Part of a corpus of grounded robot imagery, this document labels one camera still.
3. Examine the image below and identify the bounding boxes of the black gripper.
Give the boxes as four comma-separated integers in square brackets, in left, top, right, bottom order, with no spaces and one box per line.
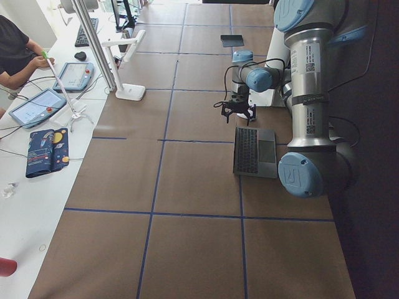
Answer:
[221,99,256,125]

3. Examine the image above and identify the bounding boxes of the grey laptop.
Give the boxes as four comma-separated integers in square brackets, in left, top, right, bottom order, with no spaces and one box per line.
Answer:
[233,126,277,179]

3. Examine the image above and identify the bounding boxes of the black mouse pad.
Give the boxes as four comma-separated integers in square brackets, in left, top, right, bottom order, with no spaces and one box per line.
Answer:
[220,34,244,47]

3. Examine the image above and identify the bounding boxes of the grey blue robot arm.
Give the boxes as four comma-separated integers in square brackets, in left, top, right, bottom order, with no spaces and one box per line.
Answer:
[217,1,378,198]

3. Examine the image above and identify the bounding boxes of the black desk mouse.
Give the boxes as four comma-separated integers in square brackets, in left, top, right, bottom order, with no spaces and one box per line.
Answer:
[74,51,87,62]

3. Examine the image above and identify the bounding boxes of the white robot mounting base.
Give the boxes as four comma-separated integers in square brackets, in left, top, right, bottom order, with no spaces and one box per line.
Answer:
[250,28,291,107]

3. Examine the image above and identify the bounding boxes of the black monitor stand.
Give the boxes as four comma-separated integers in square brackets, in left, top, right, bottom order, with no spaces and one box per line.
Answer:
[111,0,136,32]

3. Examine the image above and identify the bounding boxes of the small white tripod stand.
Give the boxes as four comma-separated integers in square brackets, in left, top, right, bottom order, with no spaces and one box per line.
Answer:
[46,57,94,133]

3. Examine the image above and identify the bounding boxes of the far blue teach pendant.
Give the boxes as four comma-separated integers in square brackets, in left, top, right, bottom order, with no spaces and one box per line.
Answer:
[59,62,94,93]

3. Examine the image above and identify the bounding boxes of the blue teach pendant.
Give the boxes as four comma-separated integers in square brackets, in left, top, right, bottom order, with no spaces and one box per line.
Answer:
[59,62,94,93]
[9,88,67,129]

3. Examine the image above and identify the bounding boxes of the black keyboard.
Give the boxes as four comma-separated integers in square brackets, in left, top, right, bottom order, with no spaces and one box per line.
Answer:
[74,17,100,48]

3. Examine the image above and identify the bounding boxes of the near blue teach pendant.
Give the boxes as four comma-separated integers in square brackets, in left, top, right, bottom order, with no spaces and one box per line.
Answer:
[9,88,67,129]

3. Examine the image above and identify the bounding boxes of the dark blue space pouch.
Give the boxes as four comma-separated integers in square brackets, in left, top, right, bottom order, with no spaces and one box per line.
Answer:
[26,128,69,178]

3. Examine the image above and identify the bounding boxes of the person in black shirt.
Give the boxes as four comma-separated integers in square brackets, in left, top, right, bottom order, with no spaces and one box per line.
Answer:
[0,14,56,94]

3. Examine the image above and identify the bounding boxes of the crumpled clear plastic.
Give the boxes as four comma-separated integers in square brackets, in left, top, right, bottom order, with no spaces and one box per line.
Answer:
[1,182,19,198]

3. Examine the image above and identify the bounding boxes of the red cylinder object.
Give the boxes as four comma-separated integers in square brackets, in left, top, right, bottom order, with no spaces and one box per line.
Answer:
[0,257,17,277]

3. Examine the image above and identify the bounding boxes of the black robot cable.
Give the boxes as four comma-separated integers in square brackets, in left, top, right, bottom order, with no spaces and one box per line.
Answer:
[213,58,284,108]

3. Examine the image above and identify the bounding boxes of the aluminium frame post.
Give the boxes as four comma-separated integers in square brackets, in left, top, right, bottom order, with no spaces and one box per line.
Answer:
[71,0,116,92]

